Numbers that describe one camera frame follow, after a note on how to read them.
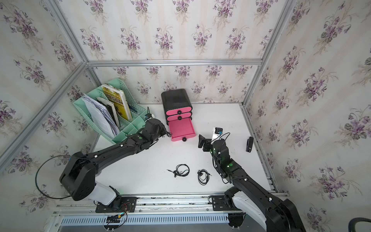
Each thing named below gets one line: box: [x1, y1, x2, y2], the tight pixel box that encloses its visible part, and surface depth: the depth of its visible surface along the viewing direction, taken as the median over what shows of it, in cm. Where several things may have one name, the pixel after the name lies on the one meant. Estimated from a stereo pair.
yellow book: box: [100, 84, 133, 122], surface depth 96 cm
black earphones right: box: [197, 168, 213, 186], surface depth 84 cm
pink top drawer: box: [165, 106, 193, 116], surface depth 97 cm
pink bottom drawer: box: [168, 117, 197, 142], surface depth 102 cm
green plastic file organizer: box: [72, 77, 148, 144], surface depth 95 cm
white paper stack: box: [82, 93, 120, 138], surface depth 86 cm
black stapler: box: [245, 136, 254, 153], surface depth 95 cm
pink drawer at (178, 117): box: [166, 112, 192, 122], surface depth 100 cm
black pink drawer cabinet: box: [161, 88, 193, 126], surface depth 100 cm
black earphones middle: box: [166, 163, 190, 178], surface depth 86 cm
